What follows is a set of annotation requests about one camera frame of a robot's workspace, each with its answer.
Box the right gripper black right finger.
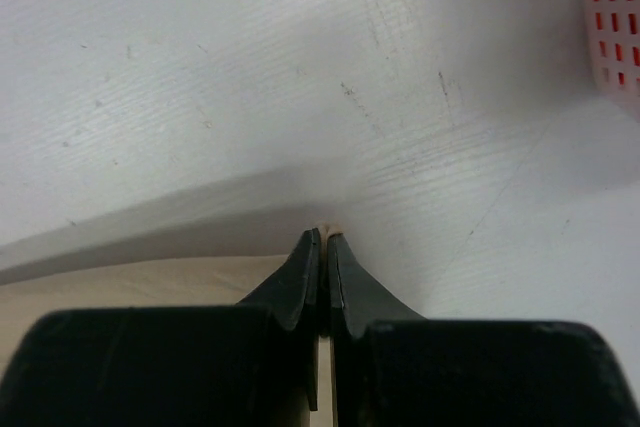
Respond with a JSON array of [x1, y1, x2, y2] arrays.
[[327, 235, 639, 426]]

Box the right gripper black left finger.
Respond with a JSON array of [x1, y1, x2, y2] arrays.
[[1, 229, 321, 426]]

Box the beige t shirt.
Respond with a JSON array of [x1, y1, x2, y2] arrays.
[[1, 227, 333, 426]]

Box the white plastic basket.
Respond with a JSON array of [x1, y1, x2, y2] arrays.
[[584, 0, 640, 119]]

